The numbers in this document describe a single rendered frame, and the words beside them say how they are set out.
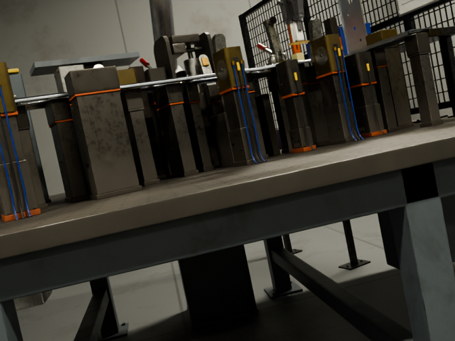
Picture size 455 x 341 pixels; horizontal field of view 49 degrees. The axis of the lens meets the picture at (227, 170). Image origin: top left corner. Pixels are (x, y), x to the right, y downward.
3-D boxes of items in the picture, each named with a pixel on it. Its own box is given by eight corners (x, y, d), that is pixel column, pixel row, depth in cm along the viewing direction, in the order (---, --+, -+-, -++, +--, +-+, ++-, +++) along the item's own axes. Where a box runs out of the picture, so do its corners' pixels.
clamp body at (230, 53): (252, 166, 143) (227, 44, 141) (232, 168, 153) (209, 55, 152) (271, 162, 146) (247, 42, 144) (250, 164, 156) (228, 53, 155)
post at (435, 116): (432, 126, 155) (416, 32, 153) (420, 128, 159) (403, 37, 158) (443, 123, 157) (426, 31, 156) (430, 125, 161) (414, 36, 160)
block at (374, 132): (378, 137, 163) (361, 50, 162) (353, 140, 174) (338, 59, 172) (394, 133, 167) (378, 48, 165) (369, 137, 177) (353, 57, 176)
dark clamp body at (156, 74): (170, 178, 174) (147, 68, 172) (158, 178, 185) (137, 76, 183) (189, 174, 178) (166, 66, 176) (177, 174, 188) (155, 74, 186)
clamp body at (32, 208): (5, 224, 111) (-33, 62, 109) (1, 222, 123) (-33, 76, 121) (45, 215, 115) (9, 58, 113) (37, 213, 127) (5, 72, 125)
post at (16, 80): (28, 207, 166) (-2, 76, 164) (25, 206, 173) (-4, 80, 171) (51, 201, 170) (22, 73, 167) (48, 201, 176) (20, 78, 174)
